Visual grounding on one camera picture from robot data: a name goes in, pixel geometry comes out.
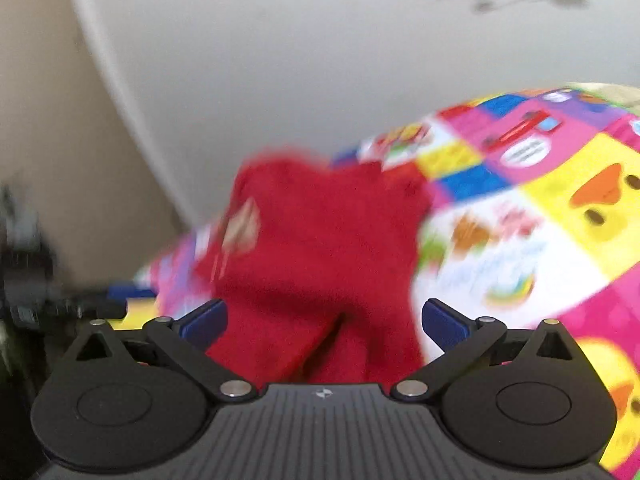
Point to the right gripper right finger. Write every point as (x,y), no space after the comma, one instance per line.
(466,344)

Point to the red fleece hooded jacket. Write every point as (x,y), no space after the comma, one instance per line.
(315,265)

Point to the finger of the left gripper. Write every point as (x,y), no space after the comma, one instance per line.
(96,307)
(129,291)

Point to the colourful cartoon play mat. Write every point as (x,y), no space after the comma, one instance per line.
(535,213)

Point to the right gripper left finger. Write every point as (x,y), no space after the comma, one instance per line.
(181,345)

